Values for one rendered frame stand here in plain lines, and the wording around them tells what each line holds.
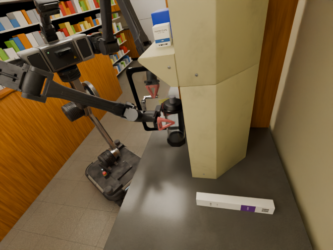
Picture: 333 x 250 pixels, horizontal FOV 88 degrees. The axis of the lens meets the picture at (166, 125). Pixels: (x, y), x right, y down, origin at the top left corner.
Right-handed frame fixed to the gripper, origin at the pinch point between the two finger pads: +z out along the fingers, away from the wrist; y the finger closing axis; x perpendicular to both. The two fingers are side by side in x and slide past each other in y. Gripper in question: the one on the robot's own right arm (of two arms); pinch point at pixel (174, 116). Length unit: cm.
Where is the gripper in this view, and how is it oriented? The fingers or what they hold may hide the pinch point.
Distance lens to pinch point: 82.1
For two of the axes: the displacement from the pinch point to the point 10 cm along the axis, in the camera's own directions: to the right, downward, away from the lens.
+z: 9.8, 0.2, -1.9
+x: 1.1, 7.7, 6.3
